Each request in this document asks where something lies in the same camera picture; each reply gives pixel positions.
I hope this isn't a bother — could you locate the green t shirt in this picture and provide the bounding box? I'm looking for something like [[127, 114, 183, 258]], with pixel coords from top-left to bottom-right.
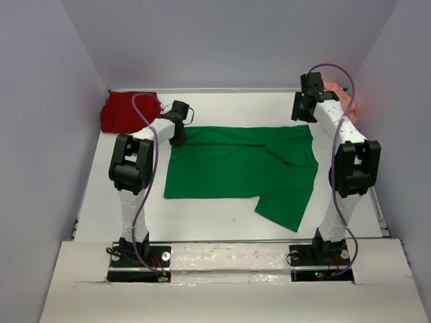
[[164, 125, 319, 231]]

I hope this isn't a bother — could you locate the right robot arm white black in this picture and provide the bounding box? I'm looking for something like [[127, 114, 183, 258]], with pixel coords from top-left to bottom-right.
[[289, 72, 381, 266]]

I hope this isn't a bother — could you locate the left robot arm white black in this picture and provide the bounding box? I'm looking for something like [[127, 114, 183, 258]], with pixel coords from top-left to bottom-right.
[[108, 95, 194, 267]]

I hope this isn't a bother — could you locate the pink t shirt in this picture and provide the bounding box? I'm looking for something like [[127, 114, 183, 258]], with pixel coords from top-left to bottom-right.
[[323, 81, 358, 124]]

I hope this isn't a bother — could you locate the folded red t shirt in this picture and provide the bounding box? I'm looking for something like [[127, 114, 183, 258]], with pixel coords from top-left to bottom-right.
[[100, 92, 162, 134]]

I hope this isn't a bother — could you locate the aluminium rail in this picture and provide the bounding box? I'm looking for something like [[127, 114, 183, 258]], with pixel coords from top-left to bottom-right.
[[147, 237, 391, 244]]

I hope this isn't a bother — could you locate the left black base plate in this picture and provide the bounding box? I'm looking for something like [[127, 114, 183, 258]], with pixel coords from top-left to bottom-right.
[[106, 244, 172, 283]]

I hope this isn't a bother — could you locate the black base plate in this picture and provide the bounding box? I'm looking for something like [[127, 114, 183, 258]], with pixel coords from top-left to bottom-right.
[[286, 244, 354, 283], [106, 244, 172, 283]]

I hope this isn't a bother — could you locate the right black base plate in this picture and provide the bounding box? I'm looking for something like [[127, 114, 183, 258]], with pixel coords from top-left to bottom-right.
[[286, 244, 354, 283]]

